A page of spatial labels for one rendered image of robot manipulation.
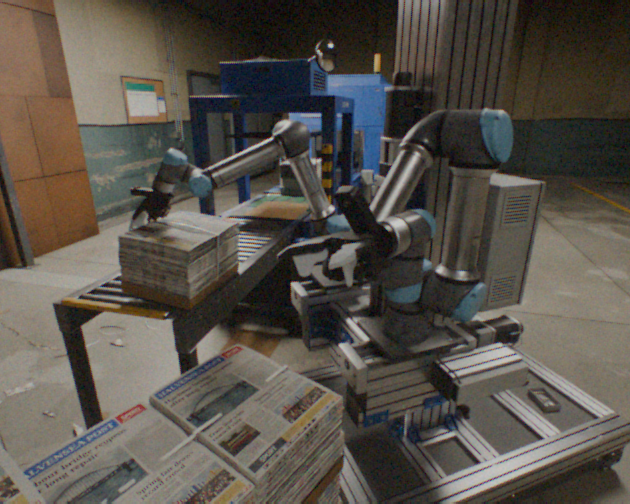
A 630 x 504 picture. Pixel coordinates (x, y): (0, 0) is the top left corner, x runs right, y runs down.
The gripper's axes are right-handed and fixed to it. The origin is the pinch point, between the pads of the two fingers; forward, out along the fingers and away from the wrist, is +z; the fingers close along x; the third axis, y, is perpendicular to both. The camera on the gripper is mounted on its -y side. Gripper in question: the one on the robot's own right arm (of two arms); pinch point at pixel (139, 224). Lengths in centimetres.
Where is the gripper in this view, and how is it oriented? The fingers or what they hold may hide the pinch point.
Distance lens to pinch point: 170.0
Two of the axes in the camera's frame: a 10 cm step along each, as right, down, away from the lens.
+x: 2.8, -3.1, 9.1
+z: -5.4, 7.3, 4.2
